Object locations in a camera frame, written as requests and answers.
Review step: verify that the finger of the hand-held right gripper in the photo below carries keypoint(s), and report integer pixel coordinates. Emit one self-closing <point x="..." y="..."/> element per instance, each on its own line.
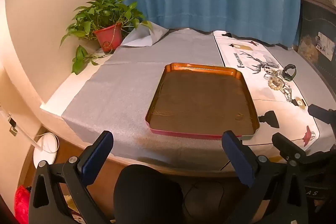
<point x="284" y="144"/>
<point x="321" y="112"/>

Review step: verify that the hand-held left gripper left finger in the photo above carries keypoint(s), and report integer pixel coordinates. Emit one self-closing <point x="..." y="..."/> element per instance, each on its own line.
<point x="95" y="154"/>

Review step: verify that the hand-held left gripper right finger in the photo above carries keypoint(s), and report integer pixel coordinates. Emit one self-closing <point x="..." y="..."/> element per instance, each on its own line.
<point x="237" y="155"/>

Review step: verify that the copper metal tray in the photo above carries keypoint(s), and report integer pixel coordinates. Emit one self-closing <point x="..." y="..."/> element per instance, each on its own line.
<point x="202" y="103"/>

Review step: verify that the white round device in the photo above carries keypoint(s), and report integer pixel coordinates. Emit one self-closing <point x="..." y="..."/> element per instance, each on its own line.
<point x="47" y="146"/>

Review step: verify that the grey table cloth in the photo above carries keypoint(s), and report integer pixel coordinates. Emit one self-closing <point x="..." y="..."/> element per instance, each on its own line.
<point x="115" y="98"/>

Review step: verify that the black rounded object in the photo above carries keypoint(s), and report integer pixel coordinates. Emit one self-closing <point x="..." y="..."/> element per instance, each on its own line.
<point x="147" y="192"/>

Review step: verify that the white card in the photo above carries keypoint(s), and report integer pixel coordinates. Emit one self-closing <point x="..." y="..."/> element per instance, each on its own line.
<point x="325" y="44"/>

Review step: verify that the red cloth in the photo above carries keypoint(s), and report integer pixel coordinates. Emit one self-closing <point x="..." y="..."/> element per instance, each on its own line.
<point x="21" y="203"/>

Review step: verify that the dark decorated board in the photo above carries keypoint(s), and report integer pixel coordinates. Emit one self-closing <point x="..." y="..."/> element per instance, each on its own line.
<point x="313" y="19"/>

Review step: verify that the white printed table runner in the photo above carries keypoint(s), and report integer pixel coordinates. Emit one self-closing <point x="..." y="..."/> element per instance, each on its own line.
<point x="244" y="56"/>

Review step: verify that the red flower pot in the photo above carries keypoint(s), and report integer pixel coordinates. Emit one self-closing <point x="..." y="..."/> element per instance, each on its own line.
<point x="109" y="37"/>

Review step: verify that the green leafy houseplant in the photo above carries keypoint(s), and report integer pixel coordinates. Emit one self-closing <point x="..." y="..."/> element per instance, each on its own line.
<point x="103" y="12"/>

